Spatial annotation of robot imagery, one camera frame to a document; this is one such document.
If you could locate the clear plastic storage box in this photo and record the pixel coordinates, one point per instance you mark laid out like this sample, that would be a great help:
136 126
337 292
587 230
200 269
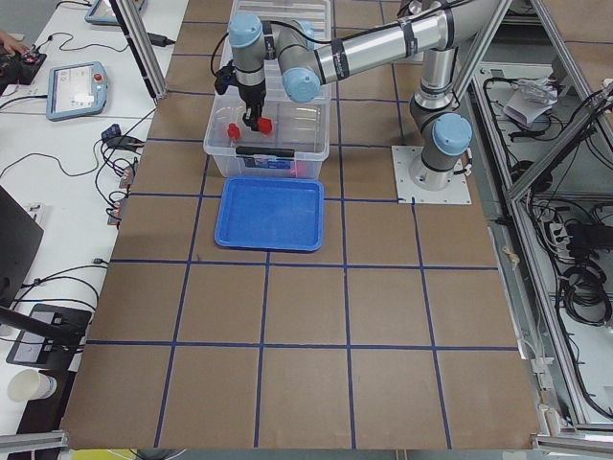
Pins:
289 139

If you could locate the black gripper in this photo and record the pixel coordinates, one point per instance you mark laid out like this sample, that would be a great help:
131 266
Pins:
252 95

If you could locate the black box latch handle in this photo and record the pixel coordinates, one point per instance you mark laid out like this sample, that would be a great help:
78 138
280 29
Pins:
253 151

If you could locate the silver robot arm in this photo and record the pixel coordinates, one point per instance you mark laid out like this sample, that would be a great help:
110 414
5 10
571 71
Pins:
452 37

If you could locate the red block front pair left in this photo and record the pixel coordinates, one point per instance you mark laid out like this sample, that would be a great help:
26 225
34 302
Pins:
233 131

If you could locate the blue plastic tray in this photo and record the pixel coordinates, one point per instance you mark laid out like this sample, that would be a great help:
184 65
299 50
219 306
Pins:
274 213

